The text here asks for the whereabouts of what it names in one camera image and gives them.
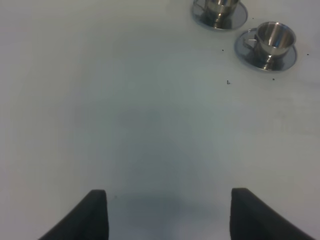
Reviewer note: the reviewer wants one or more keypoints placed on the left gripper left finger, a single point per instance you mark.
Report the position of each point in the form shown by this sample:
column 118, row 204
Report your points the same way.
column 88, row 220

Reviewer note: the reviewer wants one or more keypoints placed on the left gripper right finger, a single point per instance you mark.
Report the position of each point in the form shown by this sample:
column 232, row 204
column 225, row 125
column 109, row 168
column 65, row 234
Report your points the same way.
column 252, row 219

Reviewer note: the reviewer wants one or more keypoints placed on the near steel teacup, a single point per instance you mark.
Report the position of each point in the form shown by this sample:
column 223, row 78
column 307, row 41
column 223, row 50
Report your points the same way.
column 273, row 39

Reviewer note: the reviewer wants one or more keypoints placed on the steel teacup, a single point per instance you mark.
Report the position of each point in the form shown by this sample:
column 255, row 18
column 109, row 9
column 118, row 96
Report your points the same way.
column 216, row 13
column 273, row 39

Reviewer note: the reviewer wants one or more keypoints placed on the far steel saucer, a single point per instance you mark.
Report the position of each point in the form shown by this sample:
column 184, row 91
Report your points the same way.
column 238, row 19

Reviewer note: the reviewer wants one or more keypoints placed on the far steel teacup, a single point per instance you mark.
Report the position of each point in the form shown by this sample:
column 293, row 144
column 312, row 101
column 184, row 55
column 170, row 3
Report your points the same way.
column 216, row 13

